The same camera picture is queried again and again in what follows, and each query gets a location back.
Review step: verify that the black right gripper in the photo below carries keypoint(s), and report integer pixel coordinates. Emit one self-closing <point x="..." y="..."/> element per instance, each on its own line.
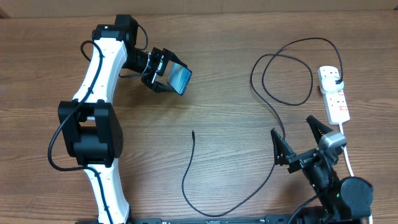
<point x="282" y="153"/>

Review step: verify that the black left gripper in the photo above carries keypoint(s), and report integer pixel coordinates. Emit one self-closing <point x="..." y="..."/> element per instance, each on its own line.
<point x="160" y="68"/>

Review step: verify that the black samsung smartphone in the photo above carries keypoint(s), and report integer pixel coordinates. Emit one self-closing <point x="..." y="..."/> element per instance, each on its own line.
<point x="179" y="78"/>

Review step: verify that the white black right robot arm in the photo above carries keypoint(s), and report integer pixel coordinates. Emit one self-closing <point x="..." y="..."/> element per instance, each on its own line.
<point x="336" y="200"/>

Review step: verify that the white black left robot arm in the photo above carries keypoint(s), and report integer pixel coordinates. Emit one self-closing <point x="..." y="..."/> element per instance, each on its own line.
<point x="88" y="122"/>

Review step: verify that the white charger plug adapter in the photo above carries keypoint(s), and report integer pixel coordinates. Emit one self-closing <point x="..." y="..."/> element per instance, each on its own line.
<point x="331" y="84"/>

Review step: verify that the white power strip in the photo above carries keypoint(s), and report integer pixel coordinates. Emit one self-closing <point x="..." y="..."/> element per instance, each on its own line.
<point x="335" y="103"/>

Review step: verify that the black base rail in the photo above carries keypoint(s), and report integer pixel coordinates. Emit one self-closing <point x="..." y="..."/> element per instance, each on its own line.
<point x="211" y="221"/>

